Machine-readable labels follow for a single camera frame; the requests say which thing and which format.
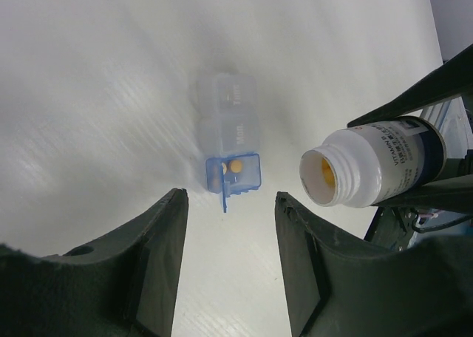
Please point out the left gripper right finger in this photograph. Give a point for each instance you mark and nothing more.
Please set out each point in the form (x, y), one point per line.
(337, 284)

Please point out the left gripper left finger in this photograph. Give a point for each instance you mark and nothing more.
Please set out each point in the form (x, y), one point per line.
(123, 283)

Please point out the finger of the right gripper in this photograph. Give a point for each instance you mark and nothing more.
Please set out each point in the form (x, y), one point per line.
(449, 81)

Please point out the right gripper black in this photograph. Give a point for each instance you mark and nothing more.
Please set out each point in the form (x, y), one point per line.
(424, 212)

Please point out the white vitamin pill bottle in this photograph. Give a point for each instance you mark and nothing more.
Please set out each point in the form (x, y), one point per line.
(363, 165)

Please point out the clear blue pill organizer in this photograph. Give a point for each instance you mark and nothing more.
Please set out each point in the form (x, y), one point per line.
(229, 129)

